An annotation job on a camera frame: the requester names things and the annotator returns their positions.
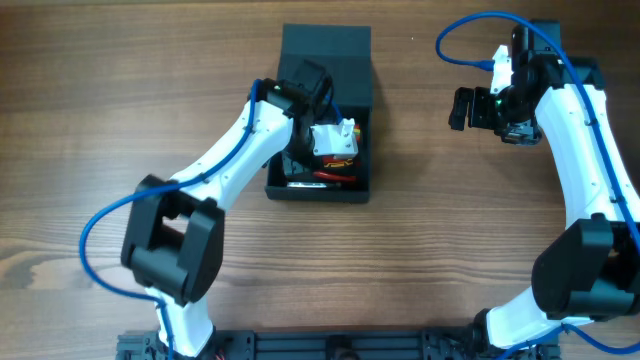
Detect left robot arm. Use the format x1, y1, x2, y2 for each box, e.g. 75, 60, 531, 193
120, 60, 334, 359

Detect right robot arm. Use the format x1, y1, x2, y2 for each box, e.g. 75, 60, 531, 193
449, 16, 639, 359

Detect clear screwdriver set case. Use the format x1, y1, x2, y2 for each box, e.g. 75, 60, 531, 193
353, 124, 361, 143

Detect dark green box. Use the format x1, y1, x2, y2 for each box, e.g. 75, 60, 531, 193
265, 24, 373, 204

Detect left blue cable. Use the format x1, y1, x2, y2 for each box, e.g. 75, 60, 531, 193
78, 78, 266, 360

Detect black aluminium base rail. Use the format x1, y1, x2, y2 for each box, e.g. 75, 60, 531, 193
115, 325, 561, 360

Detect orange black pliers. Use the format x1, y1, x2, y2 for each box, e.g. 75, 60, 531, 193
322, 156, 354, 169

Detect silver combination wrench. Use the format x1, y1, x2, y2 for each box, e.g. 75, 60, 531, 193
286, 182, 341, 190

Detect red handled snips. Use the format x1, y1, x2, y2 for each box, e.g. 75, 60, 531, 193
312, 171, 357, 183

